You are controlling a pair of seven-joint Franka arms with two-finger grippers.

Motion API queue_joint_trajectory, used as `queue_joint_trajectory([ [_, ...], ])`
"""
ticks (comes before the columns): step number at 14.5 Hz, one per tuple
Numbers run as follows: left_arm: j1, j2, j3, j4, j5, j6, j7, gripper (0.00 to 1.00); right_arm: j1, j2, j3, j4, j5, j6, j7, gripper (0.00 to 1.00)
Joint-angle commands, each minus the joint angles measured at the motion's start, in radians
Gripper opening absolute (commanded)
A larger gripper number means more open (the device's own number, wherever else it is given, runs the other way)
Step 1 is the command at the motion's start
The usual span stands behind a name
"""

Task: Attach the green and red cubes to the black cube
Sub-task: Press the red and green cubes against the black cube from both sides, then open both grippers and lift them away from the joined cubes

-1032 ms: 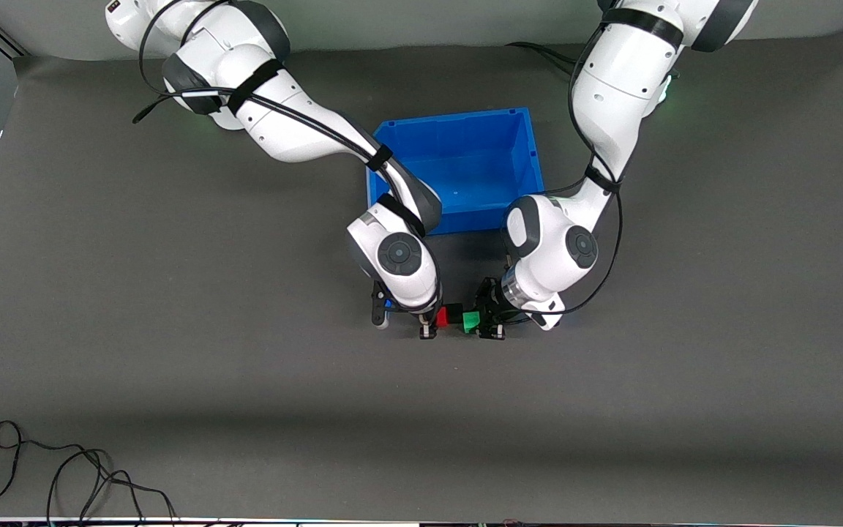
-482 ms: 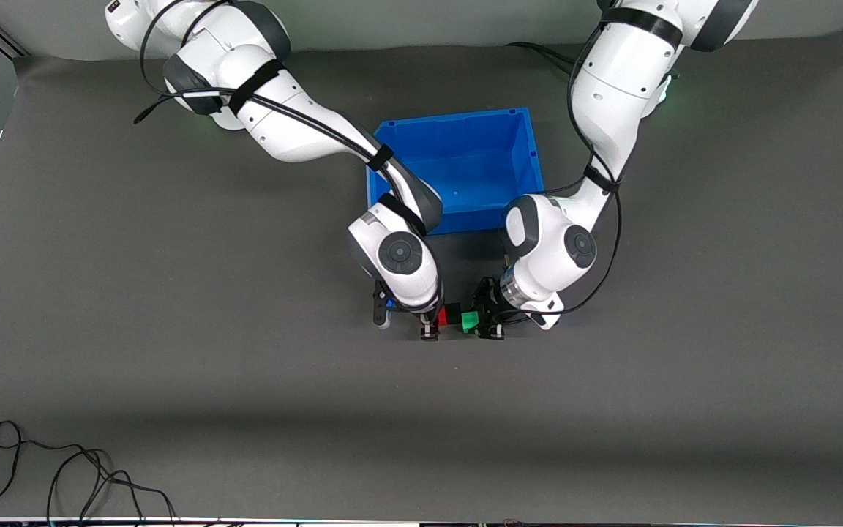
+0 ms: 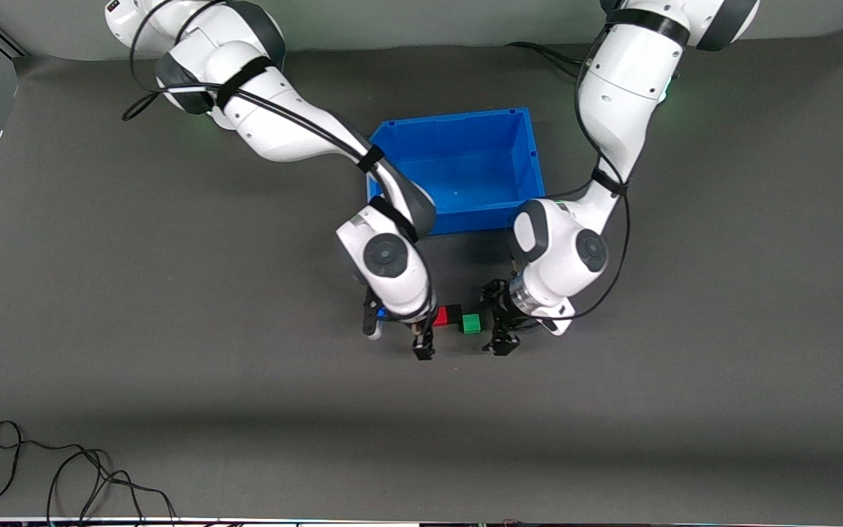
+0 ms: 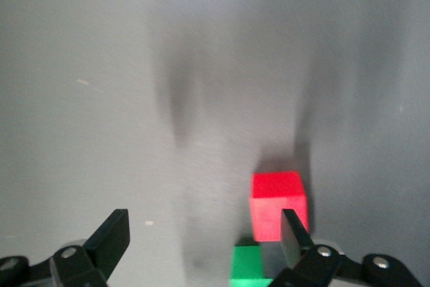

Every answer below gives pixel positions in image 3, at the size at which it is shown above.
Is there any dark grey table mat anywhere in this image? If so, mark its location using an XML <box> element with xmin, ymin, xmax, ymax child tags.
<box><xmin>0</xmin><ymin>29</ymin><xmax>843</xmax><ymax>522</ymax></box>

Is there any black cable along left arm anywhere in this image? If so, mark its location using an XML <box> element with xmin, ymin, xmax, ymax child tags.
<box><xmin>574</xmin><ymin>26</ymin><xmax>632</xmax><ymax>323</ymax></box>

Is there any loose black floor cable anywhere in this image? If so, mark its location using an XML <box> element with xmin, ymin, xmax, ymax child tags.
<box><xmin>0</xmin><ymin>420</ymin><xmax>177</xmax><ymax>522</ymax></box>

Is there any blue plastic storage bin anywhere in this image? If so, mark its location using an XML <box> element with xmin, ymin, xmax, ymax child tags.
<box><xmin>367</xmin><ymin>107</ymin><xmax>547</xmax><ymax>236</ymax></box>

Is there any black base power cable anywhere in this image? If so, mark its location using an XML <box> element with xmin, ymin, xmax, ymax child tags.
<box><xmin>506</xmin><ymin>42</ymin><xmax>585</xmax><ymax>78</ymax></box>

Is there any black cable along right arm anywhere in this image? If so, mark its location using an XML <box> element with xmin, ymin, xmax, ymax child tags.
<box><xmin>121</xmin><ymin>0</ymin><xmax>386</xmax><ymax>171</ymax></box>

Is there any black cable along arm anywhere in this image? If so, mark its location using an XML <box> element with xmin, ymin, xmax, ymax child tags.
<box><xmin>574</xmin><ymin>26</ymin><xmax>632</xmax><ymax>323</ymax></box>
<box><xmin>121</xmin><ymin>0</ymin><xmax>386</xmax><ymax>171</ymax></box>

